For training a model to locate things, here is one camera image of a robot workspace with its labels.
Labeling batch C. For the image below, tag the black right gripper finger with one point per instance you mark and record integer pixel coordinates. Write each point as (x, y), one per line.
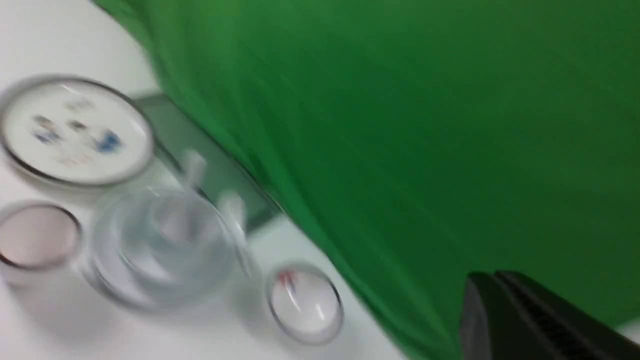
(507, 315)

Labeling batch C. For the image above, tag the pale blue large bowl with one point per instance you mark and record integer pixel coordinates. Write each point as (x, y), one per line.
(174, 244)

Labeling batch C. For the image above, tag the green backdrop cloth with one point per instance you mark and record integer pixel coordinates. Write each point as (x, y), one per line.
(415, 141)

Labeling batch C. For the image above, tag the small black-rimmed illustrated bowl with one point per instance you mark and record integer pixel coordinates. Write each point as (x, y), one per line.
(303, 304)

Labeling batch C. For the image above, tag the pale blue plain plate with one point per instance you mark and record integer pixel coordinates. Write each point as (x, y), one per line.
(111, 273)

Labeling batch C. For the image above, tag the dark green rectangular tray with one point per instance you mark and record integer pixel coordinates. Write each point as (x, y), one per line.
(176, 134)

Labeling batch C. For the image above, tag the black-rimmed illustrated plate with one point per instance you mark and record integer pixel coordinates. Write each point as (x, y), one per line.
(74, 132)

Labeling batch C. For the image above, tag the white black-rimmed cup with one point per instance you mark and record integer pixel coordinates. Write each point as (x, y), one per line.
(37, 239)

